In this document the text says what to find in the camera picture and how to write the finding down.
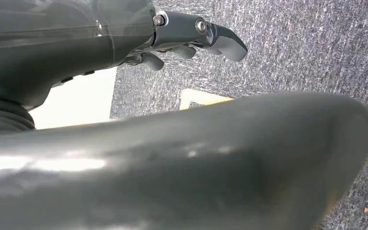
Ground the grey robot body shell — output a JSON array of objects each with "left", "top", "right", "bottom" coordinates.
[{"left": 0, "top": 92, "right": 368, "bottom": 230}]

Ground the yellow floor tape marking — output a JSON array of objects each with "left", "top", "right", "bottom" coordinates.
[{"left": 179, "top": 88, "right": 368, "bottom": 159}]

